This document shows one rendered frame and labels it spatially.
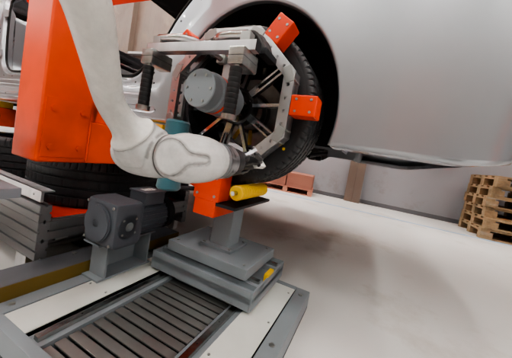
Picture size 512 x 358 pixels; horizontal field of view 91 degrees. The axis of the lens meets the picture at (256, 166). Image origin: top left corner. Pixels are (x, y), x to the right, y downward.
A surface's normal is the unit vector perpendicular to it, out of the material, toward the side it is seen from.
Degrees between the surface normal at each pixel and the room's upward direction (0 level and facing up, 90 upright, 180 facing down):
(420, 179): 90
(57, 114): 90
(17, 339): 0
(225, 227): 90
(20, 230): 90
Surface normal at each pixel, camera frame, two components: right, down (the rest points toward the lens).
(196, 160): 0.78, 0.11
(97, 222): -0.42, -0.02
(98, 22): 0.55, 0.78
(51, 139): 0.89, 0.18
